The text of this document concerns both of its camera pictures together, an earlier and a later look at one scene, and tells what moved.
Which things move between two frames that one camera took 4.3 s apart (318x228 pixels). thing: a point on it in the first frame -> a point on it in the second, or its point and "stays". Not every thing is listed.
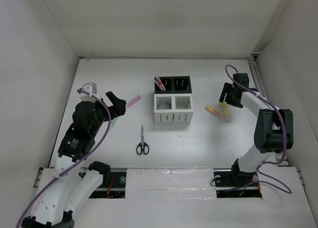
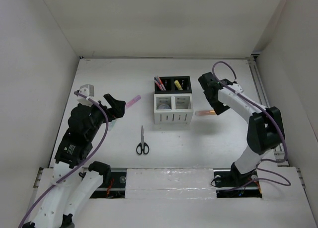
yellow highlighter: [225, 110] -> [178, 85]
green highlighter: [113, 121] stays
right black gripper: [227, 88] -> [219, 107]
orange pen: [162, 84] stays
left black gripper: [118, 108] stays
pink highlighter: [132, 101] stays
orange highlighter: [214, 112] -> [202, 113]
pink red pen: [158, 84] stays
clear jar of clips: [164, 107] stays
